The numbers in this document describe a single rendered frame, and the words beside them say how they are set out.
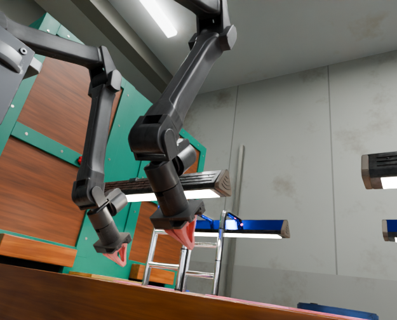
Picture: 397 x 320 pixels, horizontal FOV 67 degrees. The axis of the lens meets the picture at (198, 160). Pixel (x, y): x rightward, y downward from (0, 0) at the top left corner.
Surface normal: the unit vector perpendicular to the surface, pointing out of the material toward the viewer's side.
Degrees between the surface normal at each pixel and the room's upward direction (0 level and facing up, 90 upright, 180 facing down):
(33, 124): 90
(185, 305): 90
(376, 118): 90
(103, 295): 90
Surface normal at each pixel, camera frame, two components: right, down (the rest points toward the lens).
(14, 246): 0.83, -0.11
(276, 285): -0.48, -0.42
